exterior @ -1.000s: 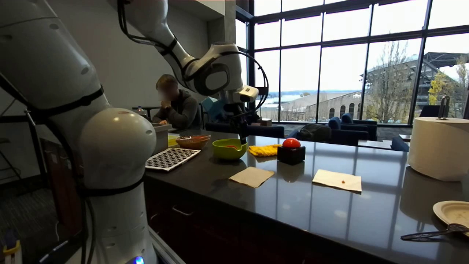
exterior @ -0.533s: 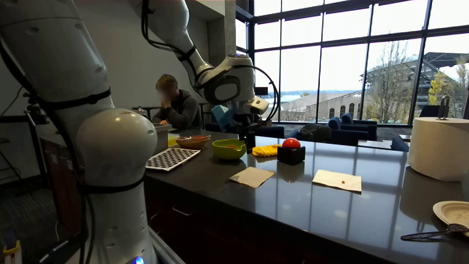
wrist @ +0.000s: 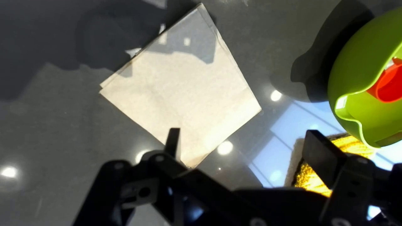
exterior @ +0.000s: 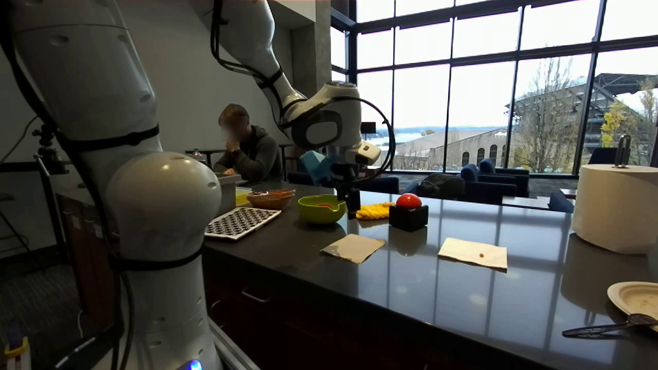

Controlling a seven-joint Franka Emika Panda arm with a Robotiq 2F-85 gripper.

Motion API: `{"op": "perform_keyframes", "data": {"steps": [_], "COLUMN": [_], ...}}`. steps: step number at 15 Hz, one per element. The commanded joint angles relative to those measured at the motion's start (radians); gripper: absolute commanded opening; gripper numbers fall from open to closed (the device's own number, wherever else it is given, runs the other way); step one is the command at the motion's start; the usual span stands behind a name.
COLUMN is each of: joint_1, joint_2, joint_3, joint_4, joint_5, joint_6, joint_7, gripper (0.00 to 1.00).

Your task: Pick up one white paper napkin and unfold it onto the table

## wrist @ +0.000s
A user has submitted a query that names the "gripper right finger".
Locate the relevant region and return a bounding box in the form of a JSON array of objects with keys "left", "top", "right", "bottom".
[{"left": 302, "top": 129, "right": 402, "bottom": 226}]

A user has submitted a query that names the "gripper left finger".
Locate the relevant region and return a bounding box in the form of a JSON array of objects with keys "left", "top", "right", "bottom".
[{"left": 73, "top": 127, "right": 252, "bottom": 226}]

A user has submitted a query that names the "white paper napkin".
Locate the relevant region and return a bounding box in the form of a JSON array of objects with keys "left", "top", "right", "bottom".
[{"left": 99, "top": 3, "right": 262, "bottom": 169}]

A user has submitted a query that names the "yellow scrubbing sponge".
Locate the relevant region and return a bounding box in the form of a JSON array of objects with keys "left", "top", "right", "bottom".
[{"left": 284, "top": 133, "right": 377, "bottom": 197}]

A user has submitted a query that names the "green tape dispenser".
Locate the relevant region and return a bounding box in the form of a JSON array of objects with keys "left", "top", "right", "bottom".
[{"left": 327, "top": 7, "right": 402, "bottom": 148}]

